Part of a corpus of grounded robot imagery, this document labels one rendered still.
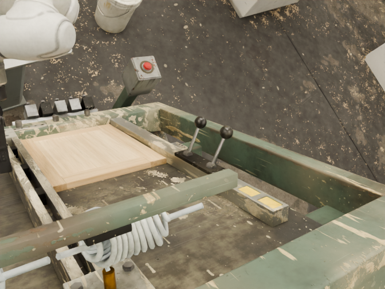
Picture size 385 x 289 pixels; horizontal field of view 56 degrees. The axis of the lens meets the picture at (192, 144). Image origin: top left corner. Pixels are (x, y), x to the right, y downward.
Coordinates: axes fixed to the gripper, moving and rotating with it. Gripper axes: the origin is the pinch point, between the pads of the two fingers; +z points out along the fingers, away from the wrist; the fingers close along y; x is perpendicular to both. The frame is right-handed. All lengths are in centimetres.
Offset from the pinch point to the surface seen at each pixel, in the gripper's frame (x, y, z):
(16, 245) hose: -6, 74, -17
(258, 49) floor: 241, -156, -6
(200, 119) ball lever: 52, 20, -7
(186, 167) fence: 45, 22, 6
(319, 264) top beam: 32, 79, -2
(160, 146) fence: 45.6, 5.3, 4.2
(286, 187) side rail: 69, 39, 12
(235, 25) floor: 225, -171, -28
